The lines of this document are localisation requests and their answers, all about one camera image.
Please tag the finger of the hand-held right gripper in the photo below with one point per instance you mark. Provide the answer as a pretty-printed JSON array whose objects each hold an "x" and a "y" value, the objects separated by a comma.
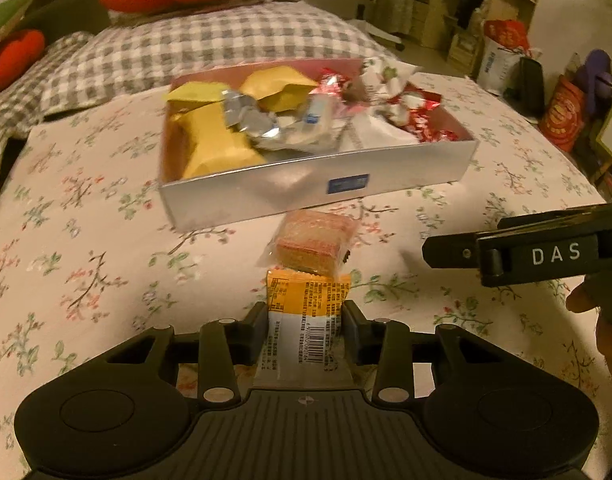
[
  {"x": 451, "y": 251},
  {"x": 551, "y": 219}
]

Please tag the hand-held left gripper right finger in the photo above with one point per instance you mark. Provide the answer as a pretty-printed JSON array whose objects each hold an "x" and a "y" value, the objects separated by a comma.
[{"x": 353, "y": 335}]

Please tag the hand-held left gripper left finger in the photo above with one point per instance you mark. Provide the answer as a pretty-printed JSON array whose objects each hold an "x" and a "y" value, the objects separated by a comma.
[{"x": 256, "y": 335}]

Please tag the orange and white snack packet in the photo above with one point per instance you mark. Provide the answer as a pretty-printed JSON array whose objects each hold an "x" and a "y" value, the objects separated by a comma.
[{"x": 306, "y": 300}]

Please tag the pink wafer packet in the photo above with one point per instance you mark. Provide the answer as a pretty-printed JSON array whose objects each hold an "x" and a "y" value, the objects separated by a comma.
[{"x": 311, "y": 240}]

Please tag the white triangular packet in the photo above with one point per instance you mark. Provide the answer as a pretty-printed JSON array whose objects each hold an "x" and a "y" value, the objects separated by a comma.
[{"x": 376, "y": 132}]

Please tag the pink and silver box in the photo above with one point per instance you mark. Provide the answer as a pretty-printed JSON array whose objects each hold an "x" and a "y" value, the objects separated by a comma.
[{"x": 266, "y": 195}]

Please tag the clear packet red print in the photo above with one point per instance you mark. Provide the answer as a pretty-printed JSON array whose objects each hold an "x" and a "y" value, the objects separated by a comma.
[{"x": 386, "y": 77}]

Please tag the clear wafer packet blue label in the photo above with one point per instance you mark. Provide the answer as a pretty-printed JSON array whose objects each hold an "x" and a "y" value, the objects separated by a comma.
[{"x": 311, "y": 125}]

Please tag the yellow snack packet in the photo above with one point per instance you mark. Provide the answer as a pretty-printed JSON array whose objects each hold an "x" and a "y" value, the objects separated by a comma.
[
  {"x": 278, "y": 87},
  {"x": 216, "y": 145},
  {"x": 196, "y": 92}
]

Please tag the silver foil packet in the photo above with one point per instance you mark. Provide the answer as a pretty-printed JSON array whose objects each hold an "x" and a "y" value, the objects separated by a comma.
[{"x": 251, "y": 117}]

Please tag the person's right hand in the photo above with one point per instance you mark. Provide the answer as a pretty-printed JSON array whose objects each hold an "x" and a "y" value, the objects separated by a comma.
[{"x": 611, "y": 320}]

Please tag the framed picture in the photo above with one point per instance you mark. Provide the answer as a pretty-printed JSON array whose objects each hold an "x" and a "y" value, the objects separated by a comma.
[{"x": 611, "y": 137}]

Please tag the orange red bag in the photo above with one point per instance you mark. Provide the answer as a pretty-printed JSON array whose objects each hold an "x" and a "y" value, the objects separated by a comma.
[{"x": 563, "y": 115}]

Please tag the black upright speaker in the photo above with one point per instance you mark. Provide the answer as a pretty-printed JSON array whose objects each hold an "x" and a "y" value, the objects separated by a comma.
[{"x": 531, "y": 85}]

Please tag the purple object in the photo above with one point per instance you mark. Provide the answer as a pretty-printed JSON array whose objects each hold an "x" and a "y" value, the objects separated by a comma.
[{"x": 596, "y": 75}]

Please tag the red and white bag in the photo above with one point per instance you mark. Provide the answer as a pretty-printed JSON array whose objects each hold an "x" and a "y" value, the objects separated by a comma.
[{"x": 503, "y": 55}]

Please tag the floral tablecloth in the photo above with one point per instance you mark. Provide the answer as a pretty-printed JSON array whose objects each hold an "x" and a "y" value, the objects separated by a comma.
[{"x": 86, "y": 235}]

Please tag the wooden desk with shelves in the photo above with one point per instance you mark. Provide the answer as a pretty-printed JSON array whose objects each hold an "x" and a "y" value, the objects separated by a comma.
[{"x": 456, "y": 20}]

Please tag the grey checked blanket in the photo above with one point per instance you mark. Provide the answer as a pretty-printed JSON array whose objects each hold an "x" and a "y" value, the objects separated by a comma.
[{"x": 211, "y": 45}]

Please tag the small red cushion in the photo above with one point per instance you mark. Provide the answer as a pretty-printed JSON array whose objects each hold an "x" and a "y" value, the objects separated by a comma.
[{"x": 13, "y": 60}]

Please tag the dark green sofa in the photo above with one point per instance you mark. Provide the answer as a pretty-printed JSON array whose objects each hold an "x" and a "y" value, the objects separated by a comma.
[{"x": 66, "y": 15}]

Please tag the green snowflake pillow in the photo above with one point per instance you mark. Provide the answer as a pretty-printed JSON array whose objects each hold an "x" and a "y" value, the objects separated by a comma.
[{"x": 3, "y": 22}]

